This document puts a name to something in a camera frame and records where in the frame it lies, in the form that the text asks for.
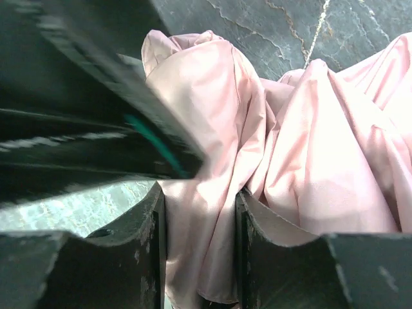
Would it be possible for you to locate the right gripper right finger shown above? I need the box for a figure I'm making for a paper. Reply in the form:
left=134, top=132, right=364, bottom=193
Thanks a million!
left=235, top=190, right=411, bottom=309

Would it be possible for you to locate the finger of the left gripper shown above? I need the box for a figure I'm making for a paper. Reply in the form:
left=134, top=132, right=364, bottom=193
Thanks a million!
left=1, top=1, right=205, bottom=206

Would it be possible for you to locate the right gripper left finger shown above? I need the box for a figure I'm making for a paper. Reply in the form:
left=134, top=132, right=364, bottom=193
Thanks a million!
left=1, top=184, right=166, bottom=308

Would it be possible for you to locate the pink folding umbrella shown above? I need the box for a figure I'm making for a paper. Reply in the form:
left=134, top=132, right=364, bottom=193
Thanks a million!
left=142, top=30, right=411, bottom=308

